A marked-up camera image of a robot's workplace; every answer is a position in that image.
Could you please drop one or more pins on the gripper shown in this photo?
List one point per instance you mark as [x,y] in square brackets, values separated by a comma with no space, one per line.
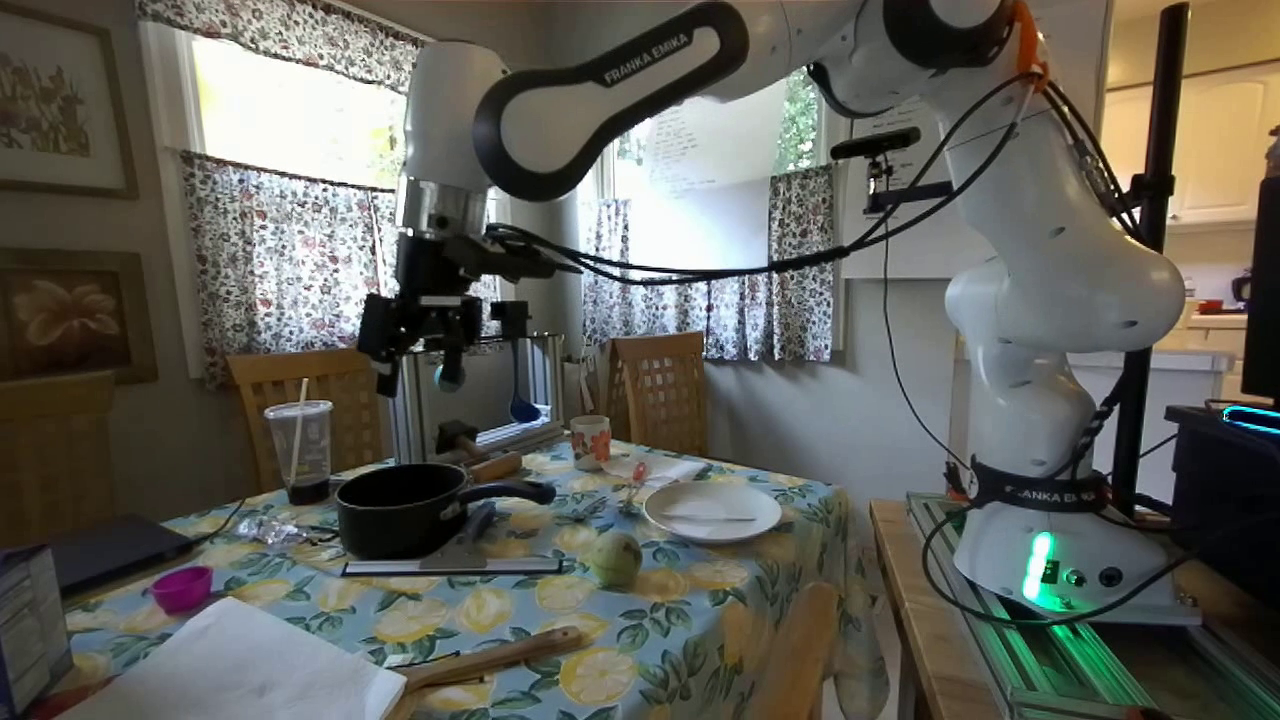
[436,285]

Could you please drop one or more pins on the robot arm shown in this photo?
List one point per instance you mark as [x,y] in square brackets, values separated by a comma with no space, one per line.
[1040,260]

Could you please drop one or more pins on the wooden chair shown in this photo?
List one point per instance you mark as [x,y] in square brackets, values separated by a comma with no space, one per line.
[340,400]
[660,390]

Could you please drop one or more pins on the blue ladle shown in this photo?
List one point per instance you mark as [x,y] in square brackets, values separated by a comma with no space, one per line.
[524,405]

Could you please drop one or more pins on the clear plastic cup with straw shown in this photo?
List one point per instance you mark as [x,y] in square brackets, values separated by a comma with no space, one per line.
[300,440]

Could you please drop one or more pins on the floral curtain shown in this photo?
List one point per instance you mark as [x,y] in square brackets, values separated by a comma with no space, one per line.
[280,260]
[790,280]

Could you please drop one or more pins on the grey spatula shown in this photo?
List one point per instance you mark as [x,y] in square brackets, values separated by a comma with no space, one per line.
[462,548]

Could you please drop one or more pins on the floral ceramic mug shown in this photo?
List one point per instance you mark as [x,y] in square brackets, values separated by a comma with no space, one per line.
[590,442]

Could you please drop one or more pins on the crumpled clear plastic wrap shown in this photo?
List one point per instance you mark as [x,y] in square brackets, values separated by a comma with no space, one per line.
[268,530]

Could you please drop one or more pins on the white paper napkin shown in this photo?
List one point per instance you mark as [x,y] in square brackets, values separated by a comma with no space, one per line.
[665,466]

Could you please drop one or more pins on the green pear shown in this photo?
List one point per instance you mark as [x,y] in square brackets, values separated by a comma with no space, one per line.
[615,560]

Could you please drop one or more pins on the window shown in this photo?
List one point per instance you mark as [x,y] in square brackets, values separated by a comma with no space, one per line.
[290,120]
[700,190]

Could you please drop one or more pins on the wooden spoon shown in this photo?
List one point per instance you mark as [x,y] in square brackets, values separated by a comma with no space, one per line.
[490,660]

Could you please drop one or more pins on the pink silicone cup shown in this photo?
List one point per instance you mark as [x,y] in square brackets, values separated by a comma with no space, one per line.
[183,588]

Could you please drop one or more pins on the white plate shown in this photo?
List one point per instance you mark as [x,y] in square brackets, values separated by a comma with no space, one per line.
[712,525]

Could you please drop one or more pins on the lemon print tablecloth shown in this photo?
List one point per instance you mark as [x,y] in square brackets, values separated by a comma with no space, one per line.
[660,620]

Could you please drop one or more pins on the floral curtain valance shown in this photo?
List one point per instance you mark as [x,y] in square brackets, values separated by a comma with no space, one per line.
[290,40]

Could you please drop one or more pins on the large white paper towel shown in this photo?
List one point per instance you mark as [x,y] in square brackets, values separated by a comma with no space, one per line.
[240,670]

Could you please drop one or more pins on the framed flower picture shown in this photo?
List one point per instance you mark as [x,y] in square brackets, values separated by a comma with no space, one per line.
[70,315]

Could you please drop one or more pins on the black laptop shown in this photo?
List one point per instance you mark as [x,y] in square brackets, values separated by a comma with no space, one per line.
[110,550]

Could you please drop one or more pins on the framed botanical picture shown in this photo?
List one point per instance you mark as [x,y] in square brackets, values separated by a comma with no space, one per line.
[55,100]

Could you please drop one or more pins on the cardboard box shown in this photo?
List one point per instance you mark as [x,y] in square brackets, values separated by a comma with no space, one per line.
[28,630]

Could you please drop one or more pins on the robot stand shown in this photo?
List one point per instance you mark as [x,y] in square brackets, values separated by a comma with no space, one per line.
[940,620]

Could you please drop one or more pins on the black computer box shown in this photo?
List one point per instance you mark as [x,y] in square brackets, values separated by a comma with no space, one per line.
[1220,490]

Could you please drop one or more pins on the white kitchen cabinets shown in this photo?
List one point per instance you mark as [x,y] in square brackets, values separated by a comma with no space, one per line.
[1220,140]

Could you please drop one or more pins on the monitor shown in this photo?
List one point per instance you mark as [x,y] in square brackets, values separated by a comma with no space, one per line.
[1265,290]

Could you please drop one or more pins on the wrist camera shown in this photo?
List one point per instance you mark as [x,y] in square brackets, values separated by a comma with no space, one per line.
[510,318]

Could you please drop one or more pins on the aluminium frame rack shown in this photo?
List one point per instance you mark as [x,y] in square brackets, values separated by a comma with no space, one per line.
[545,390]

